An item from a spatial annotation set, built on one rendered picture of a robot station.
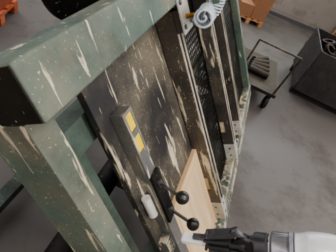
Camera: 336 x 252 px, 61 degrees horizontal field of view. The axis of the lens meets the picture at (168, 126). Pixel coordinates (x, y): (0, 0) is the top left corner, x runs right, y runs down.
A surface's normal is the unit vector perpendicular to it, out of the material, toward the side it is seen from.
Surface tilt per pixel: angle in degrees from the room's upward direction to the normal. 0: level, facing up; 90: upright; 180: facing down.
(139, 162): 90
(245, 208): 0
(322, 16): 90
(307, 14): 90
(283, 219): 0
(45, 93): 54
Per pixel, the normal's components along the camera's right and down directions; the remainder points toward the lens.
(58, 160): 0.91, -0.04
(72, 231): -0.31, 0.58
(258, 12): -0.02, 0.70
